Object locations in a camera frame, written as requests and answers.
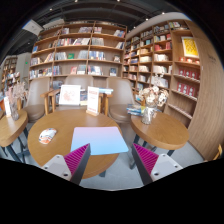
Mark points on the round wooden left table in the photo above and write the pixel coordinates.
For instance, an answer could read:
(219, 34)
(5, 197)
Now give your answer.
(10, 130)

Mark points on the stack of books on table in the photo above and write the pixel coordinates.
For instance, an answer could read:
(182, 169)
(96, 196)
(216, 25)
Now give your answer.
(135, 109)

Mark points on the white framed picture card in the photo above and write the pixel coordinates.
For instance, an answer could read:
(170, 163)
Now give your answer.
(69, 95)

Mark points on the white sign with red text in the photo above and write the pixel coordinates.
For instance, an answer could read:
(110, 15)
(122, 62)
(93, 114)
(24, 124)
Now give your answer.
(93, 100)

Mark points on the beige armchair right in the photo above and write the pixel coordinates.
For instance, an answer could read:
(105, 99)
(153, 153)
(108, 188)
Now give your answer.
(122, 96)

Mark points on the left vase with dried flowers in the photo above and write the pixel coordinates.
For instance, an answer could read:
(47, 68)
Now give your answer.
(14, 94)

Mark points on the round wooden right table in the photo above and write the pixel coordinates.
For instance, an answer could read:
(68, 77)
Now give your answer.
(164, 132)

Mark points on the yellow framed poster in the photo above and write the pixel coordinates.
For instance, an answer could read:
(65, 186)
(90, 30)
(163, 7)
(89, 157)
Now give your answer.
(189, 47)

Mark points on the beige armchair middle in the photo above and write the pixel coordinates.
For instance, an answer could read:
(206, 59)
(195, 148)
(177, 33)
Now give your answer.
(84, 81)

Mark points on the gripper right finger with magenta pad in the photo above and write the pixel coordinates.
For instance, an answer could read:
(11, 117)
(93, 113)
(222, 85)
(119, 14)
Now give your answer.
(152, 166)

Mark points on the round wooden table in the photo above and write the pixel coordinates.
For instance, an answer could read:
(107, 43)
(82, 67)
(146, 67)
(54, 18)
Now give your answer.
(10, 130)
(64, 122)
(164, 132)

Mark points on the light blue pink mouse pad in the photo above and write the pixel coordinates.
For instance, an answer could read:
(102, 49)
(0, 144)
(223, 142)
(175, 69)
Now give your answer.
(102, 140)

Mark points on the wooden bookshelf right wall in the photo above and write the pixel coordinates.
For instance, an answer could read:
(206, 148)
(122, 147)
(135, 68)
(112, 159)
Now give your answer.
(155, 56)

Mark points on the wooden bookshelf far left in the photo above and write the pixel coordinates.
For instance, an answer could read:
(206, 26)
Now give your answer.
(9, 76)

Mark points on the large wooden bookshelf centre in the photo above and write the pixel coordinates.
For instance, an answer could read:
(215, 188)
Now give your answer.
(94, 48)

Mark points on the beige armchair left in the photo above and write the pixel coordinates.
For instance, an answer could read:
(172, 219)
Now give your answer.
(35, 105)

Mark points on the round wooden centre table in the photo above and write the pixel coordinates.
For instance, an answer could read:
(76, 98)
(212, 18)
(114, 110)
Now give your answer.
(64, 122)

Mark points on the beige armchair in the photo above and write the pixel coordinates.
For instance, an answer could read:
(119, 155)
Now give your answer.
(35, 105)
(122, 96)
(84, 81)

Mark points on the glass vase with dried flowers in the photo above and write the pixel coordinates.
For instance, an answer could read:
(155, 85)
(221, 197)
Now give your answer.
(153, 97)

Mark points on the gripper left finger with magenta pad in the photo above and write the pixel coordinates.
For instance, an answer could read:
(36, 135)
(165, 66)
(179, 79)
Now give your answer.
(70, 167)

